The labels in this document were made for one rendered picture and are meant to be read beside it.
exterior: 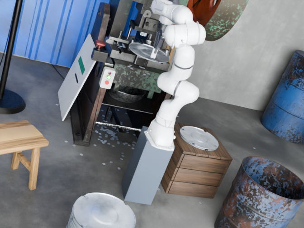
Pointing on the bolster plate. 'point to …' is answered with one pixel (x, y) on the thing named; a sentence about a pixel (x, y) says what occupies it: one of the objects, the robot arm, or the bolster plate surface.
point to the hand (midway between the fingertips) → (154, 53)
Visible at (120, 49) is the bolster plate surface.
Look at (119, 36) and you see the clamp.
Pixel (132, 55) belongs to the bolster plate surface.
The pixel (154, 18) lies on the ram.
